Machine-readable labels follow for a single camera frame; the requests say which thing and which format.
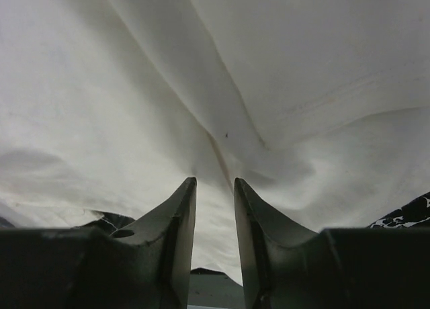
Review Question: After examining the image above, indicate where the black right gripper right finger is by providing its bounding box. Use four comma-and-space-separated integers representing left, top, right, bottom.
234, 178, 429, 308

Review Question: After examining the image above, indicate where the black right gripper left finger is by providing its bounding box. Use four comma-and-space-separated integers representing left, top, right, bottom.
1, 177, 197, 308

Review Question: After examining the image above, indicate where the cream white t shirt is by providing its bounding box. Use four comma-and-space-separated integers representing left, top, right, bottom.
1, 0, 429, 282

